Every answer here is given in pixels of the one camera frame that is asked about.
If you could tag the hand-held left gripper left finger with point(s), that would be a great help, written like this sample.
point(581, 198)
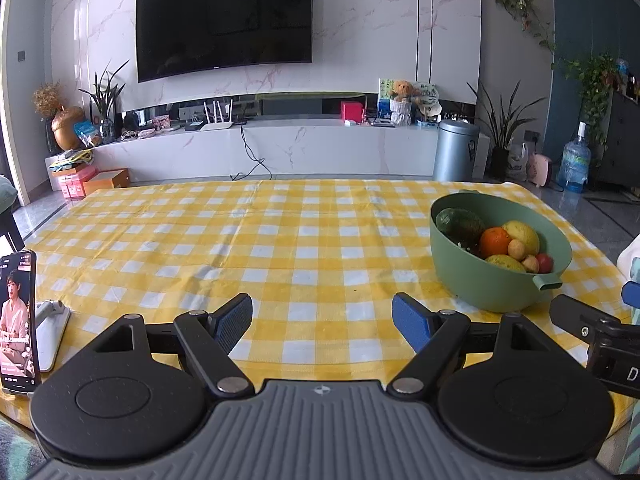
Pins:
point(235, 322)

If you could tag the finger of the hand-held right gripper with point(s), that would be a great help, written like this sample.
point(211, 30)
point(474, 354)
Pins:
point(632, 294)
point(575, 312)

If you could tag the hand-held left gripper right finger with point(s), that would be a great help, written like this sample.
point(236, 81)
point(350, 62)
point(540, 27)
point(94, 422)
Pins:
point(411, 321)

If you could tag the red cherry tomato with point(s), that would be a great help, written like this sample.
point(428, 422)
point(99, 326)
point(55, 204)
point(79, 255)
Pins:
point(545, 262)

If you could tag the brown kiwi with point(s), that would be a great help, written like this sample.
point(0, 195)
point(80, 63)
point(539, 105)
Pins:
point(530, 264)
point(516, 249)

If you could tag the green colander bowl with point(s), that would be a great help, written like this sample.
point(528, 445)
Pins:
point(480, 285)

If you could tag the red-green mango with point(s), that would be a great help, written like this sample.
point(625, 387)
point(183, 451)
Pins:
point(502, 263)

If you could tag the yellow-green pear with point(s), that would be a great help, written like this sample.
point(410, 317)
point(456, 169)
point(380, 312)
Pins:
point(525, 232)

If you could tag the orange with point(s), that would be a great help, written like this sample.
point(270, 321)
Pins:
point(495, 242)

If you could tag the green cucumber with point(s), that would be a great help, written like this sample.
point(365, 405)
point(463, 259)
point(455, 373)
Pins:
point(457, 225)

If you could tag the person's white sock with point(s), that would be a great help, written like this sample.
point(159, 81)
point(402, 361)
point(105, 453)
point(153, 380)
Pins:
point(629, 250)

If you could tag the yellow checkered tablecloth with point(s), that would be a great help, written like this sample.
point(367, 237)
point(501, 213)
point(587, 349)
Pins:
point(250, 240)

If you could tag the blue water jug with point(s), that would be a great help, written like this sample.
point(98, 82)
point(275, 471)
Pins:
point(573, 165)

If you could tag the pink pig heater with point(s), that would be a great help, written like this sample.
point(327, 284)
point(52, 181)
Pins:
point(540, 170)

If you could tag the dark cabinet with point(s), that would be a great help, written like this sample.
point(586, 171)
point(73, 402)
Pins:
point(622, 145)

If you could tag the white plastic bag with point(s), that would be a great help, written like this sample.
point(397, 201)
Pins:
point(517, 162)

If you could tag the tall leafy potted plant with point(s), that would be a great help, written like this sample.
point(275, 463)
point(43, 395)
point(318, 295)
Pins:
point(500, 160)

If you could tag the grey metal trash can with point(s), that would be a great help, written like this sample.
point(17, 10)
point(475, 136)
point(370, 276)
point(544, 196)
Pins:
point(455, 152)

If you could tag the white phone stand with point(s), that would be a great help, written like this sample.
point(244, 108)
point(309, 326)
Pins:
point(52, 332)

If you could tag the orange cardboard box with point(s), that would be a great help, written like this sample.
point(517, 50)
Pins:
point(106, 181)

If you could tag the white marble tv console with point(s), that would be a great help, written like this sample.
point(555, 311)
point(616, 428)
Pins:
point(325, 150)

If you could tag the white router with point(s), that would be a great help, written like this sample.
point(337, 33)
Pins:
point(217, 124)

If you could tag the pink boxes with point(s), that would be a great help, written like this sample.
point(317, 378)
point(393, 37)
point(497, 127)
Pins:
point(75, 184)

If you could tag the smartphone with lit screen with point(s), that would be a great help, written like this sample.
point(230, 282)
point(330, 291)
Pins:
point(17, 320)

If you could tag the trailing ivy plant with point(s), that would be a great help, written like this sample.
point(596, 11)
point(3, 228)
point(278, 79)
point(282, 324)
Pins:
point(592, 80)

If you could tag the red box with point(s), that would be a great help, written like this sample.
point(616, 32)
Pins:
point(351, 111)

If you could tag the round printed hand fan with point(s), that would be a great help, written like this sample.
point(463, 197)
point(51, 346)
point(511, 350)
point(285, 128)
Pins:
point(427, 100)

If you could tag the green blue picture book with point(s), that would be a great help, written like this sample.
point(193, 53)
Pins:
point(385, 100)

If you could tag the stack of papers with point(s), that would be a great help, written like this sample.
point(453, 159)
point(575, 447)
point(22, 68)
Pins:
point(72, 159)

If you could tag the brown teddy bear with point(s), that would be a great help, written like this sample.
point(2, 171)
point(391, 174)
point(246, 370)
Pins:
point(402, 90)

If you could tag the blue snack bag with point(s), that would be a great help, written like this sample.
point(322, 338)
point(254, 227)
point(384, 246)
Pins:
point(86, 132)

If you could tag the dark stool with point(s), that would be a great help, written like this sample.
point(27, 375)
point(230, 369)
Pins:
point(10, 225)

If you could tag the small leafy potted plant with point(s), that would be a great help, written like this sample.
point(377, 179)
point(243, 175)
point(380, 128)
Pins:
point(105, 110)

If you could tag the teal rug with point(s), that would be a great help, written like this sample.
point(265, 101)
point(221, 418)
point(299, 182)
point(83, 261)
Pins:
point(17, 452)

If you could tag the gold round vase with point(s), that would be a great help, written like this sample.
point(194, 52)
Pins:
point(67, 130)

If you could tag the dried yellow flowers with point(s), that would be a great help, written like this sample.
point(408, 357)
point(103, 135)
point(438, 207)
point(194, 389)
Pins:
point(47, 100)

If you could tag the hanging wall vine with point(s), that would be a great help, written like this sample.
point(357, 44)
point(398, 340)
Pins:
point(525, 15)

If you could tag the black wall television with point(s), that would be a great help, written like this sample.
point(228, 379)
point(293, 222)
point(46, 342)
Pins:
point(225, 20)

